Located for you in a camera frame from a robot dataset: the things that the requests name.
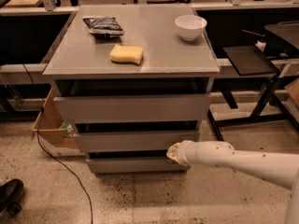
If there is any grey drawer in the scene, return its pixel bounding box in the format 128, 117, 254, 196
75, 121, 199, 152
86, 149, 188, 174
53, 78, 210, 123

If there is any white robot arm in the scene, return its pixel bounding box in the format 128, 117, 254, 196
166, 141, 299, 224

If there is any grey bottom drawer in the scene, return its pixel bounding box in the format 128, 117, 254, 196
86, 149, 188, 174

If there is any grey drawer cabinet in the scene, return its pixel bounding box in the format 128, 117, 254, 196
42, 5, 221, 175

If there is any grey top drawer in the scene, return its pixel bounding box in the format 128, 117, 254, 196
53, 78, 210, 123

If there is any black rolling stand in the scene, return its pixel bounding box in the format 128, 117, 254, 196
207, 62, 299, 141

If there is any black tray table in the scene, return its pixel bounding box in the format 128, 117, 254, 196
223, 46, 278, 77

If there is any yellow sponge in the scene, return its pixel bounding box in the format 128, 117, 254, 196
110, 45, 144, 64

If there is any white bowl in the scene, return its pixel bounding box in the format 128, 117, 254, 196
175, 15, 207, 41

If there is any cardboard box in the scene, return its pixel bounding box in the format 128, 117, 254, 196
32, 91, 78, 149

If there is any dark blue snack bag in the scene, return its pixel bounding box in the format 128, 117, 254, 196
83, 16, 125, 36

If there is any black shoe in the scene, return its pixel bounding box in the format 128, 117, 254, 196
0, 179, 23, 216

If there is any black floor cable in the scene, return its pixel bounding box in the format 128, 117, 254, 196
23, 63, 94, 224

